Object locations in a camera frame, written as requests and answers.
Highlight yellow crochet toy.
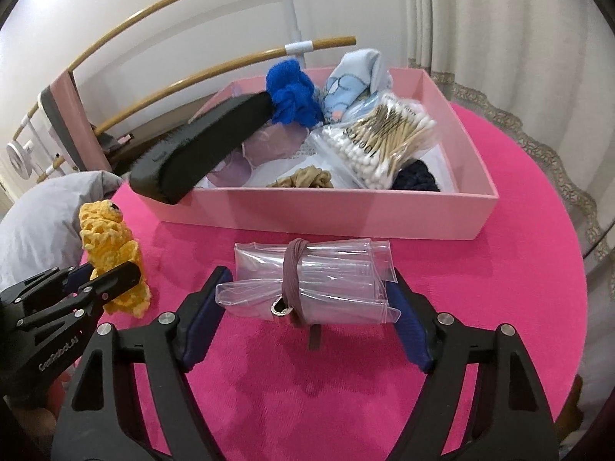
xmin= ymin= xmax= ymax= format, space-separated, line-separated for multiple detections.
xmin=78 ymin=200 xmax=151 ymax=318

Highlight clear plastic bags bundle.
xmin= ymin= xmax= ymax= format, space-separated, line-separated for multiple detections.
xmin=215 ymin=238 xmax=401 ymax=350

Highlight dark navy knitted scrunchie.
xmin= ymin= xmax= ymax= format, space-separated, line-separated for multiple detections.
xmin=391 ymin=159 xmax=440 ymax=192

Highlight grey white pillow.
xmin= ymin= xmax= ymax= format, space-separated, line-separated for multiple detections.
xmin=1 ymin=171 xmax=123 ymax=289

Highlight small white desk fan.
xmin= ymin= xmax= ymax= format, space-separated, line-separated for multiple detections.
xmin=6 ymin=141 xmax=33 ymax=180

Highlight white wooden ballet barre stand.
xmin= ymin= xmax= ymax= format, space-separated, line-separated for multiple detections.
xmin=11 ymin=0 xmax=358 ymax=184

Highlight low white drawer cabinet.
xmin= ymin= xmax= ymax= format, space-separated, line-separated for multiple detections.
xmin=108 ymin=94 xmax=214 ymax=176

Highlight lilac organza scrunchie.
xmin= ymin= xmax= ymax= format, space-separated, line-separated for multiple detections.
xmin=200 ymin=122 xmax=309 ymax=187

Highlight beige satin scrunchie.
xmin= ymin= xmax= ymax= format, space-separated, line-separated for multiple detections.
xmin=268 ymin=166 xmax=334 ymax=188

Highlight royal blue fuzzy cloth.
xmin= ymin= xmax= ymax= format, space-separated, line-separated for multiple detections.
xmin=266 ymin=60 xmax=323 ymax=128

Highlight pink rectangular storage box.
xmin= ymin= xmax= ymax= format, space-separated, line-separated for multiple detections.
xmin=143 ymin=68 xmax=499 ymax=239

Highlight bag of cotton swabs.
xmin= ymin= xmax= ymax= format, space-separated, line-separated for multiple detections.
xmin=313 ymin=91 xmax=437 ymax=191

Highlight light blue cartoon print cloth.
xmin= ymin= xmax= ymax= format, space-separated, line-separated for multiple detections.
xmin=321 ymin=48 xmax=393 ymax=123

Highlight cream curtain with lace trim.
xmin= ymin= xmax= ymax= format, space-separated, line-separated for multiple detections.
xmin=406 ymin=0 xmax=614 ymax=260

